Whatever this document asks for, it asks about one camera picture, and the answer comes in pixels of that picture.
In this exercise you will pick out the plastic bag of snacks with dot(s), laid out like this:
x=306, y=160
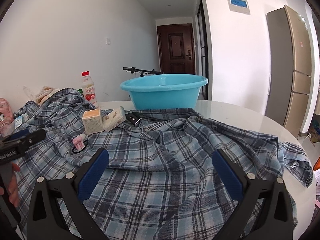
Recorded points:
x=45, y=93

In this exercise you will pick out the person's left hand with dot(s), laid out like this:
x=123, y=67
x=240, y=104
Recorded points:
x=13, y=186

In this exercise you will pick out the blue plaid shirt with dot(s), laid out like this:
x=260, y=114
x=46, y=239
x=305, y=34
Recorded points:
x=160, y=182

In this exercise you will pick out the pink pouch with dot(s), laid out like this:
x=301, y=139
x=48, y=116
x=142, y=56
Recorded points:
x=6, y=115

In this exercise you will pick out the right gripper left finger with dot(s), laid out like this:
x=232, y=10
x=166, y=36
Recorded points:
x=46, y=221

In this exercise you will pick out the white wall switch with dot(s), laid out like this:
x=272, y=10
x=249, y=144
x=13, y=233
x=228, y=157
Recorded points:
x=107, y=40

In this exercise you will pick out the small black box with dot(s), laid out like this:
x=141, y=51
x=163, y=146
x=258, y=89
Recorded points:
x=134, y=119

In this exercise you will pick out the beige orange-top carton box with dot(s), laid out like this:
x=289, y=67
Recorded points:
x=93, y=122

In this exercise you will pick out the beige refrigerator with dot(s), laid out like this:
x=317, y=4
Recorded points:
x=290, y=77

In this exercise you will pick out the dark brown door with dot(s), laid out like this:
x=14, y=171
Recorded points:
x=176, y=48

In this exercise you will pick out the black bicycle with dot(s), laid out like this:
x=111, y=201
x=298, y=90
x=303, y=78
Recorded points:
x=141, y=71

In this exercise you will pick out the light blue plastic basin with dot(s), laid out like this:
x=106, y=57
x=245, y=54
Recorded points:
x=165, y=91

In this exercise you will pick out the white tissue pack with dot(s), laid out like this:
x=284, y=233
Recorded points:
x=113, y=119

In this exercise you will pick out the white yogurt drink bottle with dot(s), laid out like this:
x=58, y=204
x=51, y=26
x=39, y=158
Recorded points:
x=88, y=88

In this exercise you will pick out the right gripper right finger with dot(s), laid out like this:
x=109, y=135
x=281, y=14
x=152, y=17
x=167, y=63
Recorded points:
x=275, y=218

